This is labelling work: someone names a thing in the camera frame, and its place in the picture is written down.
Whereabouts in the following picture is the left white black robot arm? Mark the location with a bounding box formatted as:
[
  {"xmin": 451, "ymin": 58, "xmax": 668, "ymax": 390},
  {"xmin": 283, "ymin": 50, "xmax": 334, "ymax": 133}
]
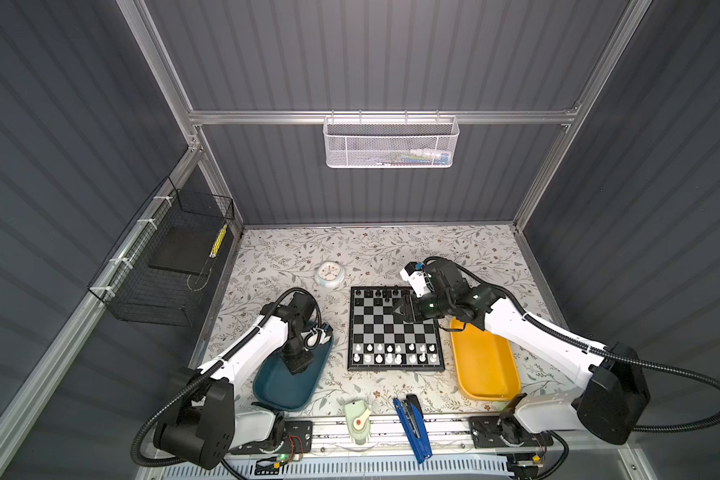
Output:
[{"xmin": 130, "ymin": 287, "xmax": 330, "ymax": 470}]

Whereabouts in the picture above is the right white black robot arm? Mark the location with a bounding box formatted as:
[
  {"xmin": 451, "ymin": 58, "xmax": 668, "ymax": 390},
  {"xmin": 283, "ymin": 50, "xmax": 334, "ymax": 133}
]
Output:
[{"xmin": 400, "ymin": 256, "xmax": 720, "ymax": 446}]

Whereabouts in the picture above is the white wire wall basket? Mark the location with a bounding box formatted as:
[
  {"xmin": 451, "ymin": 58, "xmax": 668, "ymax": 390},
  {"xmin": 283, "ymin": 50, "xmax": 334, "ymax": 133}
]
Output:
[{"xmin": 322, "ymin": 115, "xmax": 460, "ymax": 169}]

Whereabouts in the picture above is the blue black stapler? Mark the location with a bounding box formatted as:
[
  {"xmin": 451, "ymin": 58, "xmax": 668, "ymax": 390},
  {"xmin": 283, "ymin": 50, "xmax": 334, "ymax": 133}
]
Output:
[{"xmin": 393, "ymin": 394, "xmax": 432, "ymax": 465}]

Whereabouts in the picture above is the black white chess board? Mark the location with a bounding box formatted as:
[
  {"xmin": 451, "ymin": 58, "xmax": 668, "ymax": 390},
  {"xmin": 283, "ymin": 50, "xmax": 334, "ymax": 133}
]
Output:
[{"xmin": 347, "ymin": 286, "xmax": 445, "ymax": 372}]

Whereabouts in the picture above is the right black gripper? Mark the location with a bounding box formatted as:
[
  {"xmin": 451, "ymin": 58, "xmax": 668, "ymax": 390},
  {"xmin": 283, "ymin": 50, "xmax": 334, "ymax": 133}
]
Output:
[{"xmin": 387, "ymin": 291, "xmax": 450, "ymax": 322}]

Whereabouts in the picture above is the yellow plastic tray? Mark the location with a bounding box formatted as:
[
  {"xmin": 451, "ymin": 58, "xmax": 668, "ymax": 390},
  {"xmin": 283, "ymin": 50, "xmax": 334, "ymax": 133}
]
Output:
[{"xmin": 450, "ymin": 318, "xmax": 522, "ymax": 402}]

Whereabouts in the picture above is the yellow green marker in basket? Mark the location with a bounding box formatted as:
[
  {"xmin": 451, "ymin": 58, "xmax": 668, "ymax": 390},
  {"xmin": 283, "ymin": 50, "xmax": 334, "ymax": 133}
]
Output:
[{"xmin": 209, "ymin": 223, "xmax": 228, "ymax": 259}]

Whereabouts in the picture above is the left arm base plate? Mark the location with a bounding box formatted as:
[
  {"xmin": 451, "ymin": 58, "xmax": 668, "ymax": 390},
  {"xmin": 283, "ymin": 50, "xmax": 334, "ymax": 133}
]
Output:
[{"xmin": 229, "ymin": 419, "xmax": 314, "ymax": 455}]

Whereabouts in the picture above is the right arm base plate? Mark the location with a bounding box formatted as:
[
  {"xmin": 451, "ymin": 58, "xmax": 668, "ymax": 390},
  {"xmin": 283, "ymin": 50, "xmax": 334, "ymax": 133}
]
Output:
[{"xmin": 467, "ymin": 415, "xmax": 554, "ymax": 449}]

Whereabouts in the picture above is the teal plastic tray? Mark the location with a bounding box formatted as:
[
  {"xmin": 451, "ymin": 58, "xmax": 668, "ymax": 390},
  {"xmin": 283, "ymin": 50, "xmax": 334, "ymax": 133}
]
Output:
[{"xmin": 253, "ymin": 339, "xmax": 333, "ymax": 412}]

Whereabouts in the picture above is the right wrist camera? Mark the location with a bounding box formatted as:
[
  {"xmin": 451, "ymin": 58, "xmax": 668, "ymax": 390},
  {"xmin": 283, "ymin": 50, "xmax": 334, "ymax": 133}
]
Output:
[{"xmin": 400, "ymin": 261, "xmax": 431, "ymax": 298}]

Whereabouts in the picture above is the black wire side basket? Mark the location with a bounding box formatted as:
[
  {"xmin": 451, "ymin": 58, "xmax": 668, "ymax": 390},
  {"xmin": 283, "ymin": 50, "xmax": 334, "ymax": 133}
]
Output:
[{"xmin": 88, "ymin": 180, "xmax": 235, "ymax": 327}]

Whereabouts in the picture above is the light green tape dispenser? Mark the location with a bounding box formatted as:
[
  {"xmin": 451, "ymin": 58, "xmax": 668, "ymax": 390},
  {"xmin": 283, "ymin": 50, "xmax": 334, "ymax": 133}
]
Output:
[{"xmin": 343, "ymin": 399, "xmax": 371, "ymax": 445}]

